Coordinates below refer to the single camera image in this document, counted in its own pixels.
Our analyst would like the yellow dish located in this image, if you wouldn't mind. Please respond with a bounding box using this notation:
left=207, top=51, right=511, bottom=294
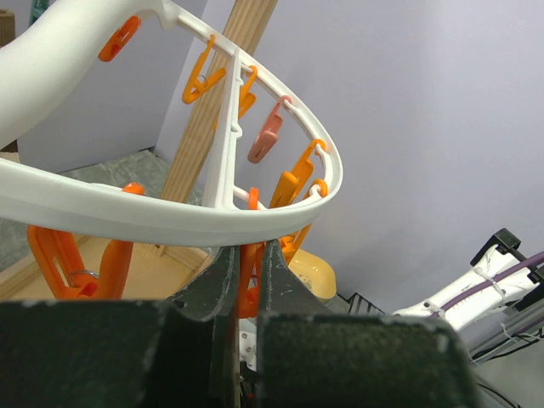
left=288, top=249, right=337, bottom=303

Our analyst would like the pink clothes peg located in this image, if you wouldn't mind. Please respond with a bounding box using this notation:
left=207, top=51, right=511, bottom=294
left=247, top=95, right=292, bottom=163

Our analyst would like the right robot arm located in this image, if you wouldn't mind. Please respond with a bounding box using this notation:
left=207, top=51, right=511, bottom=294
left=394, top=228, right=543, bottom=332

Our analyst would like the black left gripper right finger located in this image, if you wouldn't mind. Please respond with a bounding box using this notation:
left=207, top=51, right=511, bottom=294
left=257, top=241, right=480, bottom=407

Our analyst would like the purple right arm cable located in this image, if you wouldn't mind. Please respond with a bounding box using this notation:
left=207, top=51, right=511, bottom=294
left=427, top=250, right=544, bottom=320

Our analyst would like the white round clip hanger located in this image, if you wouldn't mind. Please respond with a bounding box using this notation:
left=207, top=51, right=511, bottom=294
left=1, top=1, right=343, bottom=247

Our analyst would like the orange clothes peg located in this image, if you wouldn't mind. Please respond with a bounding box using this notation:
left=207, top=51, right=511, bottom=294
left=25, top=181, right=145, bottom=301
left=235, top=186, right=314, bottom=320

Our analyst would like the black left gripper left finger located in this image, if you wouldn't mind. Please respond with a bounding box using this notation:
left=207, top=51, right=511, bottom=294
left=1, top=246, right=240, bottom=407

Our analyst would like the wooden hanger stand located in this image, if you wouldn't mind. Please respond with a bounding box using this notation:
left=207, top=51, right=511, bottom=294
left=1, top=1, right=276, bottom=300

